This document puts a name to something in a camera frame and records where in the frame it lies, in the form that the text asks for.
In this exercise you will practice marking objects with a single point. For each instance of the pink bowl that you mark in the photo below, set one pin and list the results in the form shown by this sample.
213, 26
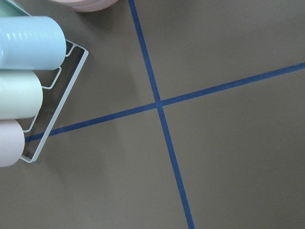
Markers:
87, 5

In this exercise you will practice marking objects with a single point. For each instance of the white plastic cup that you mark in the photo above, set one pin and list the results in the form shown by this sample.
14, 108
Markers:
21, 94

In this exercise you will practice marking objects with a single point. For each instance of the blue plastic cup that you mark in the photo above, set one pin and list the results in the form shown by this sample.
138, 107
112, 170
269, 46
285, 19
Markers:
31, 43

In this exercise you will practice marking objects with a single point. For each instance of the pink plastic cup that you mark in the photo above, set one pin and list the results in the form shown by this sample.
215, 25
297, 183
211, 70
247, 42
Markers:
12, 142

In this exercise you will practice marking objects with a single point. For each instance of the green plastic cup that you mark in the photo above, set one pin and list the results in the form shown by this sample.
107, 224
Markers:
9, 8

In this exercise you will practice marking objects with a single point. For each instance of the white wire cup rack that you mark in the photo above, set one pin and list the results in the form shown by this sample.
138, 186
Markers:
58, 108

